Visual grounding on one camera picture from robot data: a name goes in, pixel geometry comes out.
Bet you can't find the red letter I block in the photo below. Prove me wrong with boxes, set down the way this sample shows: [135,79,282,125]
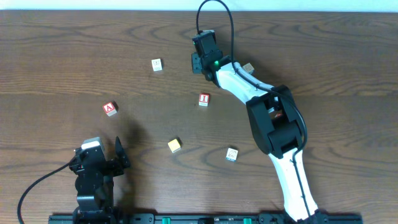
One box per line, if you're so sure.
[198,93,210,106]

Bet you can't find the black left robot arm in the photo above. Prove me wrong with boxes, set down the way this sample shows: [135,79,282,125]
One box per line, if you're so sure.
[69,137,131,223]

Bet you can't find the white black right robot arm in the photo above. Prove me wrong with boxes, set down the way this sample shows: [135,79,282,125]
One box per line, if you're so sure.
[192,30,318,223]

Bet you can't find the white block with green side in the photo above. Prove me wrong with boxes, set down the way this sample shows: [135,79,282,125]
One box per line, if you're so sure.
[243,63,255,75]

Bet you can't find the white block with number 5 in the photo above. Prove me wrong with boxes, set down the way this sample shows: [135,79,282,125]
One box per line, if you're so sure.
[151,58,162,72]

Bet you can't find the red letter A block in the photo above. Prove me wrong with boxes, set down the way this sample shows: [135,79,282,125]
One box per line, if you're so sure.
[103,102,118,116]

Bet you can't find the yellow wooden block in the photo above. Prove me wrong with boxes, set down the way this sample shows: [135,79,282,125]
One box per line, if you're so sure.
[168,138,181,153]

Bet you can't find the white block blue edge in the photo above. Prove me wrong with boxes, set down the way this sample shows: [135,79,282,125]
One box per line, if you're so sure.
[226,148,239,162]

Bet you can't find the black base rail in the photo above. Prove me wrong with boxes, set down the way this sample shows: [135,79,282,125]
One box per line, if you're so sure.
[48,212,364,224]

